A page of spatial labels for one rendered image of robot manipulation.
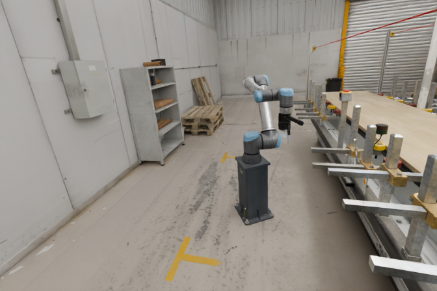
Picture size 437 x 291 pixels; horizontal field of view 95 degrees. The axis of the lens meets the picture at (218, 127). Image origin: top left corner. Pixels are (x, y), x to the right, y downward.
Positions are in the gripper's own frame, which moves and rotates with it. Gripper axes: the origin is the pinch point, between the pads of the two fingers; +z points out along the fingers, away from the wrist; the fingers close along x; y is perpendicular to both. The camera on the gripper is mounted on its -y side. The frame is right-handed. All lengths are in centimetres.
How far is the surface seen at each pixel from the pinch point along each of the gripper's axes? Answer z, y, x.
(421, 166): 4, -65, 28
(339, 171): -2, -20, 48
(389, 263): -2, -18, 97
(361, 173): -2, -29, 48
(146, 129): 32, 199, -115
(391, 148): -14, -41, 45
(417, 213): -1, -37, 74
